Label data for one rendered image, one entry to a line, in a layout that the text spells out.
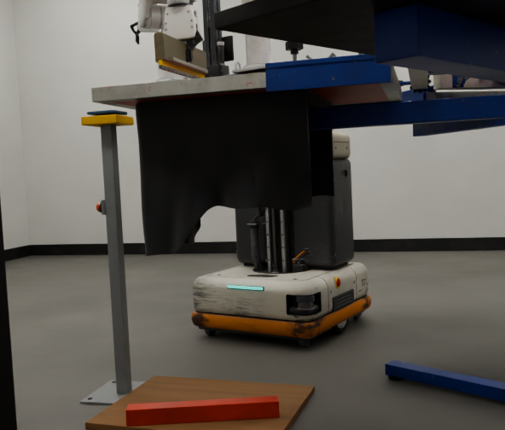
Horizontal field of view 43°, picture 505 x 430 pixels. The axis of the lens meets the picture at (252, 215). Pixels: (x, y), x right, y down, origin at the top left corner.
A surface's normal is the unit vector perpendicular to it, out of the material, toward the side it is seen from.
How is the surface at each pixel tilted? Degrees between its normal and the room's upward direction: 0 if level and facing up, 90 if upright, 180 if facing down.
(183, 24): 93
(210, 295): 90
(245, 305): 90
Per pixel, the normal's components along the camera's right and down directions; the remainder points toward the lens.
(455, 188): -0.26, 0.07
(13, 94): 0.96, -0.03
